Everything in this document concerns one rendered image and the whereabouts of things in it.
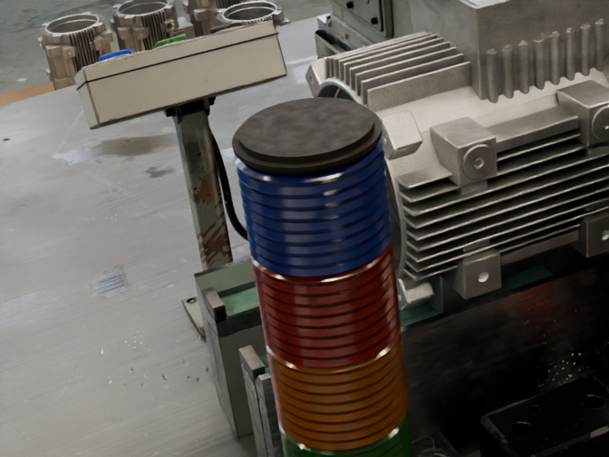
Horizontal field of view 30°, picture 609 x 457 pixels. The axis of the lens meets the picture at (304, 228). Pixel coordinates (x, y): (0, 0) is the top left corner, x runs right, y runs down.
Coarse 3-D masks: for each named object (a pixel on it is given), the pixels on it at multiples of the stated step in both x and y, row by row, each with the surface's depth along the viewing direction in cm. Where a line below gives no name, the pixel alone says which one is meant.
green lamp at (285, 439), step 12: (408, 420) 52; (396, 432) 50; (408, 432) 52; (288, 444) 51; (300, 444) 50; (372, 444) 50; (384, 444) 50; (396, 444) 51; (408, 444) 52; (288, 456) 52; (300, 456) 51; (312, 456) 50; (324, 456) 50; (336, 456) 50; (348, 456) 50; (360, 456) 50; (372, 456) 50; (384, 456) 50; (396, 456) 51; (408, 456) 52
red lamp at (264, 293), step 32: (384, 256) 46; (256, 288) 48; (288, 288) 46; (320, 288) 45; (352, 288) 46; (384, 288) 47; (288, 320) 47; (320, 320) 46; (352, 320) 46; (384, 320) 47; (288, 352) 48; (320, 352) 47; (352, 352) 47
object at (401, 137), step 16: (320, 64) 85; (608, 64) 80; (320, 80) 84; (608, 80) 81; (400, 112) 75; (384, 128) 75; (400, 128) 75; (416, 128) 75; (384, 144) 75; (400, 144) 74; (416, 144) 75; (400, 288) 81; (416, 288) 80; (432, 288) 81; (400, 304) 82; (416, 304) 81
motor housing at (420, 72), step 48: (384, 48) 80; (432, 48) 80; (336, 96) 86; (384, 96) 77; (432, 96) 78; (528, 96) 79; (432, 144) 77; (528, 144) 78; (576, 144) 79; (432, 192) 75; (480, 192) 76; (528, 192) 79; (576, 192) 80; (432, 240) 77; (480, 240) 78; (528, 240) 81
